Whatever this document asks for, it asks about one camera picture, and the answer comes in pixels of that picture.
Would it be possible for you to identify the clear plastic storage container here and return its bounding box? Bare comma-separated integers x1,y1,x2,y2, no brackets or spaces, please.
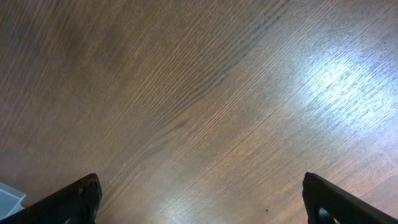
0,183,26,220

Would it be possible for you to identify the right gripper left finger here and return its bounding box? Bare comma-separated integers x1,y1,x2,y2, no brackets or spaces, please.
1,173,102,224

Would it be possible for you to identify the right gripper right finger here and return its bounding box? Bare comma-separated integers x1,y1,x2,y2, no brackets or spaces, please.
302,172,397,224

